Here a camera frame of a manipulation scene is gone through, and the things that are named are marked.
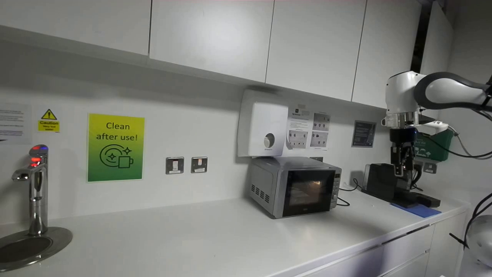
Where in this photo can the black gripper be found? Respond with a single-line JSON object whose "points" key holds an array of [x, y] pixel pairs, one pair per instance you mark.
{"points": [[403, 139]]}

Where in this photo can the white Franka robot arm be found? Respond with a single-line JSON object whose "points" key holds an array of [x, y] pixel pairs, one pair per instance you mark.
{"points": [[405, 93]]}

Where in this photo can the white upper cabinet door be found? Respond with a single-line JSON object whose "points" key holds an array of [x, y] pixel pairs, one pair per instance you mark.
{"points": [[435, 36], [71, 24], [209, 36], [312, 47], [385, 47]]}

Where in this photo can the silver microwave body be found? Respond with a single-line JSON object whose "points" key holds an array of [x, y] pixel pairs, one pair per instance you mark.
{"points": [[263, 187]]}

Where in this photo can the black coffee machine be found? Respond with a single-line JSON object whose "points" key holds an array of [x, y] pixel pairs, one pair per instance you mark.
{"points": [[380, 181]]}

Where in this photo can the black flat stand base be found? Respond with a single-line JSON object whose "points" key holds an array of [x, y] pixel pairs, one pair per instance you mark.
{"points": [[425, 199]]}

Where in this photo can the green first aid box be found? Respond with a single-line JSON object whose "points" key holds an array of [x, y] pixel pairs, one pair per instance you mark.
{"points": [[432, 147]]}

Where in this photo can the blue mat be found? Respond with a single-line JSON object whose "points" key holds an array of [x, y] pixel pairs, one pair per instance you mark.
{"points": [[417, 210]]}

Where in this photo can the dark framed Christmas poster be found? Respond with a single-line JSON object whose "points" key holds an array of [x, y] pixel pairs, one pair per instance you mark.
{"points": [[363, 135]]}

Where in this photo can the white base cabinet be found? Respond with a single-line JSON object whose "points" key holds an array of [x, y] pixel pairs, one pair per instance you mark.
{"points": [[405, 252]]}

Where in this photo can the small socket photo sheet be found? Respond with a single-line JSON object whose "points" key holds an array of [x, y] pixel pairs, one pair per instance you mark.
{"points": [[320, 139], [322, 121]]}

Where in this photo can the white instruction sheet with logo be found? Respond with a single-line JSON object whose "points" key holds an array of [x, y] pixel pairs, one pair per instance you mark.
{"points": [[298, 128]]}

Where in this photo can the white paper towel dispenser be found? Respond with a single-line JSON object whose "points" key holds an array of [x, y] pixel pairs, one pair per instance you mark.
{"points": [[262, 125]]}

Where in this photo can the green clean after use poster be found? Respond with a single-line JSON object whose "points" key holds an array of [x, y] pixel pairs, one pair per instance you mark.
{"points": [[115, 148]]}

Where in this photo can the yellow warning sign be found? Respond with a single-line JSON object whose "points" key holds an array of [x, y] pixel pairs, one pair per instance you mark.
{"points": [[48, 122]]}

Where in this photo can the chrome hot water tap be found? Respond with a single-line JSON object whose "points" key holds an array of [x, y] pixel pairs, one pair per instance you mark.
{"points": [[37, 190]]}

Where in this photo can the round metal drip tray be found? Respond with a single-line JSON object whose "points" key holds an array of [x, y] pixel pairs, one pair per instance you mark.
{"points": [[31, 248]]}

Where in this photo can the white text notice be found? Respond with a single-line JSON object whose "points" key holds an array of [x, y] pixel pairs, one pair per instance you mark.
{"points": [[12, 125]]}

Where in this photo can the small steel wall switch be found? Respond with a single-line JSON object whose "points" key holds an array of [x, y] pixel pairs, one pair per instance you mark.
{"points": [[429, 167]]}

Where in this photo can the steel double wall socket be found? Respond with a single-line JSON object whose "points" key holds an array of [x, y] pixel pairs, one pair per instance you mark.
{"points": [[357, 179]]}

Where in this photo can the small white wrist camera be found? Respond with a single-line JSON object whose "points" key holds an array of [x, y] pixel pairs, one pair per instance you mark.
{"points": [[434, 127]]}

